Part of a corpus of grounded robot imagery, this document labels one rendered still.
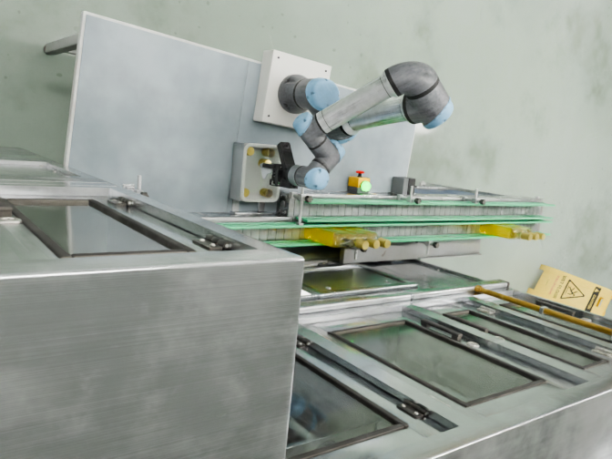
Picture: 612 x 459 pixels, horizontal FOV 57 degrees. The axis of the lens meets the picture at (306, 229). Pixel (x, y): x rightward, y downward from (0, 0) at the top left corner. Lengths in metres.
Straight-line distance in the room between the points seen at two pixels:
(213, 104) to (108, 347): 1.63
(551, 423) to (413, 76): 1.05
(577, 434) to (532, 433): 0.21
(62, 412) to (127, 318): 0.11
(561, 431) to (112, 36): 1.72
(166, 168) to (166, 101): 0.24
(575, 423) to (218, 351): 0.98
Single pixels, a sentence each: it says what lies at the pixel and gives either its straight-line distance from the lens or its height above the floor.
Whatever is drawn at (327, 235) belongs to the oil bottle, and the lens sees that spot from 2.18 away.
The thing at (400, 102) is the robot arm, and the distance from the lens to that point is 1.96.
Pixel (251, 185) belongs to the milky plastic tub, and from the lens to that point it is 2.27.
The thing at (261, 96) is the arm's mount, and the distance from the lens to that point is 2.24.
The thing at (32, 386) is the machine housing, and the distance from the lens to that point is 0.64.
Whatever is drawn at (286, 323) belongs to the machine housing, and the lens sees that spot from 0.75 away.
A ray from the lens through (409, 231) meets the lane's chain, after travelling 2.72.
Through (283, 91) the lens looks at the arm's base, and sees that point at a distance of 2.21.
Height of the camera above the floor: 2.71
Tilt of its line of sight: 52 degrees down
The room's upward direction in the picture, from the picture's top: 108 degrees clockwise
